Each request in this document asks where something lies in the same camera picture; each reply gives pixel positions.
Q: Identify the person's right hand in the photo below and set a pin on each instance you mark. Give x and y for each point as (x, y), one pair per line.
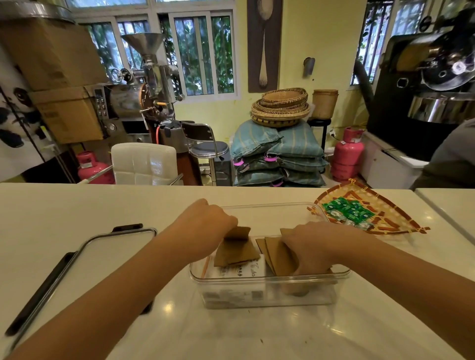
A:
(326, 244)

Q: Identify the person's left hand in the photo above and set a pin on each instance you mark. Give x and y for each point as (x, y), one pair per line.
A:
(206, 226)

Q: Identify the person's left fingers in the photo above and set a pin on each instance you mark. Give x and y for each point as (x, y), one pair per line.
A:
(229, 227)

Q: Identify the person's right fingers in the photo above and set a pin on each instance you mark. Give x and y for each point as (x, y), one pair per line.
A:
(297, 252)

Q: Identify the brown paper packets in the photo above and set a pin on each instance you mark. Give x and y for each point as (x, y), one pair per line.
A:
(279, 256)
(237, 252)

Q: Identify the person's right forearm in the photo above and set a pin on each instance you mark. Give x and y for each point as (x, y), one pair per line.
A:
(415, 285)

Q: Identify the clear plastic container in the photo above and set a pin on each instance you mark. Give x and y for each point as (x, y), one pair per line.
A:
(274, 293)

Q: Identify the white paper packets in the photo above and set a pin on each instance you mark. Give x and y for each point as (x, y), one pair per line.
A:
(237, 276)

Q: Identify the pile of green packets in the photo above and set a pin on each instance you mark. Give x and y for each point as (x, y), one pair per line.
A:
(349, 211)

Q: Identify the blue striped sack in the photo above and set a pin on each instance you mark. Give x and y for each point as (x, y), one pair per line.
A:
(252, 139)
(300, 142)
(289, 178)
(297, 164)

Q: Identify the chrome bar stool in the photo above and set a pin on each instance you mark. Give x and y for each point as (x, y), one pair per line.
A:
(207, 148)

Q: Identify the triangular woven bamboo tray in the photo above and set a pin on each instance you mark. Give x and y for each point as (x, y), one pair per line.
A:
(389, 215)

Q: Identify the white padded chair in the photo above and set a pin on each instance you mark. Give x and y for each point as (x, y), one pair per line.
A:
(144, 163)

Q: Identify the pink gas cylinder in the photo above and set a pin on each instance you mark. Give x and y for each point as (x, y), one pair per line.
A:
(92, 167)
(347, 152)

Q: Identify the round woven basket tray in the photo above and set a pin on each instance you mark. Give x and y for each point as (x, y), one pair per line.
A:
(285, 96)
(272, 122)
(282, 111)

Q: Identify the white low cabinet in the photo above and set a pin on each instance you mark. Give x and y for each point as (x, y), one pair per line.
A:
(386, 167)

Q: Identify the black round stool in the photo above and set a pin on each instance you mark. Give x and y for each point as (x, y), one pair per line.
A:
(318, 124)

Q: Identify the tall woven basket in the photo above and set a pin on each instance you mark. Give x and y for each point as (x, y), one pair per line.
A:
(325, 104)

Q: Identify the small silver coffee roaster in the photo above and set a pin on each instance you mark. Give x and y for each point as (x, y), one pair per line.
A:
(141, 96)

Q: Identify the white framed window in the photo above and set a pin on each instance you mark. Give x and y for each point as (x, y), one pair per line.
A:
(200, 55)

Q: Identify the clear lid with black clips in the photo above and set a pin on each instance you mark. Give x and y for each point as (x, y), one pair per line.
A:
(48, 276)

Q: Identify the small cardboard box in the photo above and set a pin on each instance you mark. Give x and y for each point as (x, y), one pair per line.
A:
(70, 115)

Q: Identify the large black coffee roaster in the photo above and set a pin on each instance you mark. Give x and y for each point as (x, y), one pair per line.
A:
(423, 92)

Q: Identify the barred window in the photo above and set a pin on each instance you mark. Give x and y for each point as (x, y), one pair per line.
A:
(374, 40)

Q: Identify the panda poster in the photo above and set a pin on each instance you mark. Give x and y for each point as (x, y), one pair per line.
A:
(16, 122)

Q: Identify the large cardboard box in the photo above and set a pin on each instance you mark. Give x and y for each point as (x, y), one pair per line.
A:
(48, 52)

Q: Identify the grey wall lamp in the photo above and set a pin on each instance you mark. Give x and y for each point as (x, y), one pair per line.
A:
(308, 66)

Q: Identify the spoon wall picture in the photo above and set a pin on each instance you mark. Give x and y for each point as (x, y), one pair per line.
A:
(264, 44)

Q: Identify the silver metal duct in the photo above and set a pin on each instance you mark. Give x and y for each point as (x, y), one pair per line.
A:
(33, 9)

